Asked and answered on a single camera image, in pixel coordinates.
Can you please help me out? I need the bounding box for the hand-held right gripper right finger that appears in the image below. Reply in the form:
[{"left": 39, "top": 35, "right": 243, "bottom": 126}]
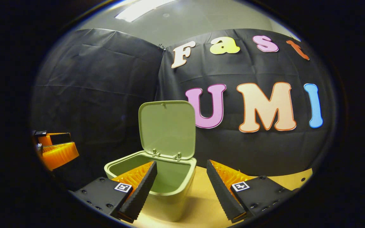
[{"left": 206, "top": 160, "right": 300, "bottom": 223}]

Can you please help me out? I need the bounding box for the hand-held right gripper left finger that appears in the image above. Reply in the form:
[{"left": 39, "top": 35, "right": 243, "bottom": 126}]
[{"left": 70, "top": 161, "right": 158, "bottom": 224}]

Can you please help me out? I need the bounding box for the green desktop garbage bin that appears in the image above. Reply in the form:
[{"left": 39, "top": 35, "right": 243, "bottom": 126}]
[{"left": 104, "top": 100, "right": 197, "bottom": 222}]

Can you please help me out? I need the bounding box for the wooden desktop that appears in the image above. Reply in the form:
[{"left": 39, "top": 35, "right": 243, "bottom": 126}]
[{"left": 132, "top": 165, "right": 313, "bottom": 228}]

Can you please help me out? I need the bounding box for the black backdrop cloth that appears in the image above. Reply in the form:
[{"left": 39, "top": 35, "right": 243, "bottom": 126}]
[{"left": 30, "top": 28, "right": 336, "bottom": 190}]

